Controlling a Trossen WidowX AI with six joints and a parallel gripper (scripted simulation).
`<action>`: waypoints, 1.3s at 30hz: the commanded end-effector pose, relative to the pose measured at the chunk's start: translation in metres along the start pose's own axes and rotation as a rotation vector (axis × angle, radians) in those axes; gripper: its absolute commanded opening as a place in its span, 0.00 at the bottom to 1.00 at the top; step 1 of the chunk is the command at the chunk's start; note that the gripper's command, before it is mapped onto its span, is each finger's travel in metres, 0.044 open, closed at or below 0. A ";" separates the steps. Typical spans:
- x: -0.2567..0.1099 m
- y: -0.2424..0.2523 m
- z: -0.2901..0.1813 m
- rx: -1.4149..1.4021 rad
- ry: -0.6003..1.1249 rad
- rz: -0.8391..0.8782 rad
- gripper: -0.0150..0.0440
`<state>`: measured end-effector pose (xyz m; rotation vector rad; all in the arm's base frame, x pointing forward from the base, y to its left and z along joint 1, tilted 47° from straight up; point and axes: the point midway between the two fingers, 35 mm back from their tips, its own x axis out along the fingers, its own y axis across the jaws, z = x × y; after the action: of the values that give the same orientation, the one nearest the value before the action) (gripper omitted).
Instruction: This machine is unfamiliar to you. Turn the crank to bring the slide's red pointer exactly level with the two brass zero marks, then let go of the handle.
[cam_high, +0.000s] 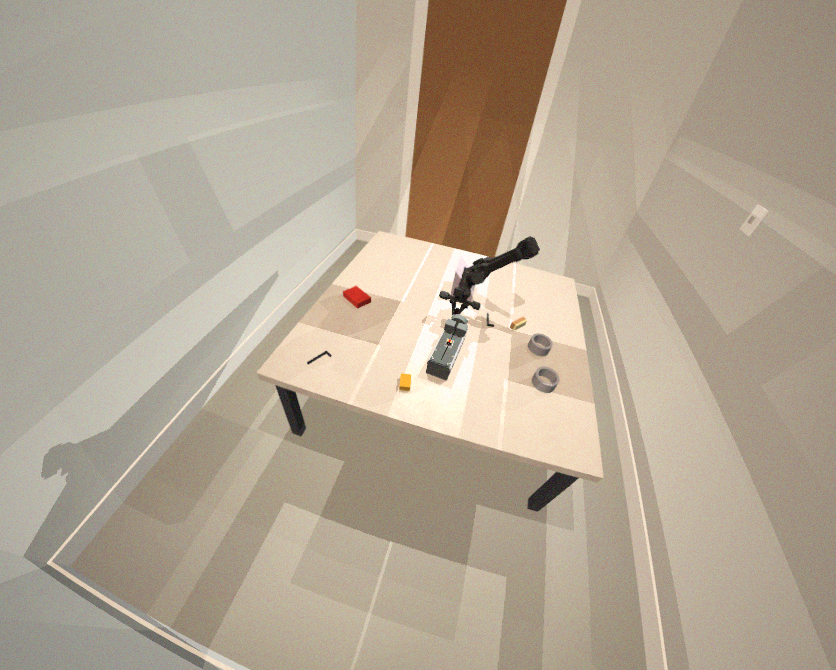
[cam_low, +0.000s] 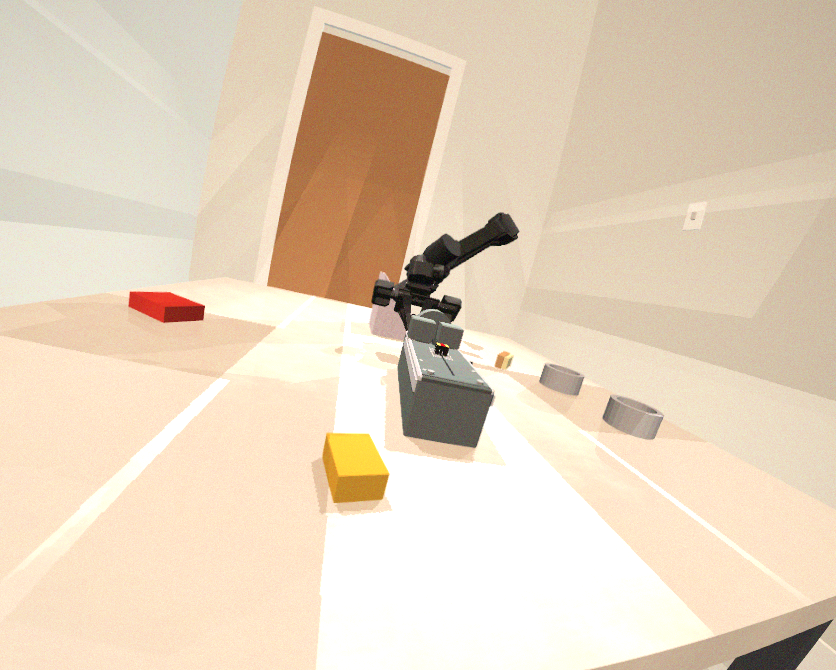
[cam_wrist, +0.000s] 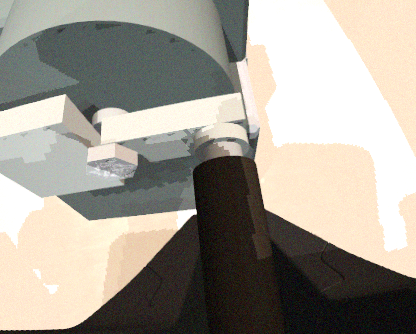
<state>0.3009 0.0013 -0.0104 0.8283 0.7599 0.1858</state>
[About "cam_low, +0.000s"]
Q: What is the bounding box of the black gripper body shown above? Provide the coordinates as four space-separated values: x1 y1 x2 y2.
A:
371 279 462 322

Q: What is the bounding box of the grey short cylinder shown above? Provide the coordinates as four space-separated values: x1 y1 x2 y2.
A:
539 363 585 396
602 394 664 440

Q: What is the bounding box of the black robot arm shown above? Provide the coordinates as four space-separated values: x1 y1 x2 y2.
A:
394 212 520 294

